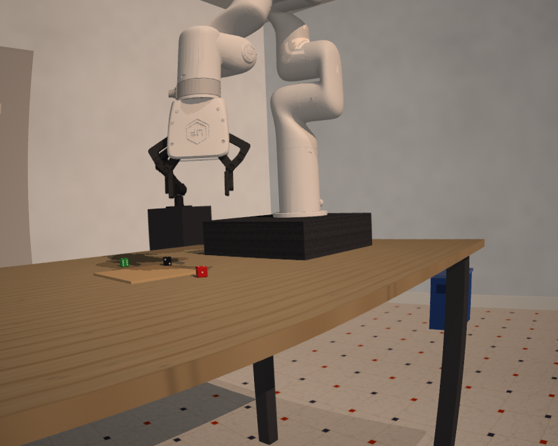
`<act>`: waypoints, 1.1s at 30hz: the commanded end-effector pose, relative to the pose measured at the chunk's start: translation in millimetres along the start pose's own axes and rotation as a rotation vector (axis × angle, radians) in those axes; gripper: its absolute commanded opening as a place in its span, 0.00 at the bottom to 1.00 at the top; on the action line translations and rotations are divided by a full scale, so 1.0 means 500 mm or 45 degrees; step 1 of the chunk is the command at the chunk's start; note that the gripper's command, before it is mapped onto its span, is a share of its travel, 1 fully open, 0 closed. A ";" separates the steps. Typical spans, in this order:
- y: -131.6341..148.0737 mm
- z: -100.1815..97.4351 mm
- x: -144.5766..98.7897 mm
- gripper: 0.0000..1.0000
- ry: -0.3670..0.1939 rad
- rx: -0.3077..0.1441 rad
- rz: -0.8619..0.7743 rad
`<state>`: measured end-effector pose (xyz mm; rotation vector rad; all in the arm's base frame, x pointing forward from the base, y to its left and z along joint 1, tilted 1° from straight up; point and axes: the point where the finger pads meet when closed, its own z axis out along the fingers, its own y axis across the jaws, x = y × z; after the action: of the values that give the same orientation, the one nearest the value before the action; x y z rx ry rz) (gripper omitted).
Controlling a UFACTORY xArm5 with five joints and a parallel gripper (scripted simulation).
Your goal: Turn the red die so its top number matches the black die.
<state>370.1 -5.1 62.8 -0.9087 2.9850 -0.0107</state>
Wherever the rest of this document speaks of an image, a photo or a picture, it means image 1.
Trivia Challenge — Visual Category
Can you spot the tan flat mat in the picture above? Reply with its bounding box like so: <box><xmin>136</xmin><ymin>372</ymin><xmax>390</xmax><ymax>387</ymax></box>
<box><xmin>93</xmin><ymin>265</ymin><xmax>196</xmax><ymax>284</ymax></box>

